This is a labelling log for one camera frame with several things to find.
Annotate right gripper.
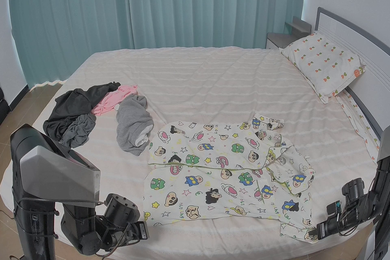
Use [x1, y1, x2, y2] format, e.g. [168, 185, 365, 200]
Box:
[316, 216, 356, 240]

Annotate white printed pyjama top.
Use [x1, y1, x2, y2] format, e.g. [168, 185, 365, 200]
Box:
[143, 113, 319, 243]

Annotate white printed pillow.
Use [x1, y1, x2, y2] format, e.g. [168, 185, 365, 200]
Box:
[279, 31, 367, 104]

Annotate bed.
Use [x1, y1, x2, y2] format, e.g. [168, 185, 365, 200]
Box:
[0, 7, 390, 260]

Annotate grey white bedside table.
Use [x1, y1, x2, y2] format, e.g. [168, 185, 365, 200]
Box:
[266, 16, 312, 50]

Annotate grey and white garment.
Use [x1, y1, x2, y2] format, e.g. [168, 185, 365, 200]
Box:
[116, 95, 154, 157]

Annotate pink garment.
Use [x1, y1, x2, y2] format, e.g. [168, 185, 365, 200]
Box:
[90, 85, 138, 116]

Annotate dark grey garment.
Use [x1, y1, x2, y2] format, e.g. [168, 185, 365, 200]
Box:
[60, 113, 97, 149]

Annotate black garment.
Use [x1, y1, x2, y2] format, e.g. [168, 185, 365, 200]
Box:
[43, 81, 122, 142]

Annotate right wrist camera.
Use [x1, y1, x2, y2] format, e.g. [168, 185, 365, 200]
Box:
[326, 200, 341, 217]

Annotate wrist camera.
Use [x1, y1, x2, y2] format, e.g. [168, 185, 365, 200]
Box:
[133, 221, 150, 240]
[326, 200, 341, 217]

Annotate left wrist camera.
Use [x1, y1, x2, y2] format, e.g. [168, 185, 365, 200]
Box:
[133, 221, 150, 240]

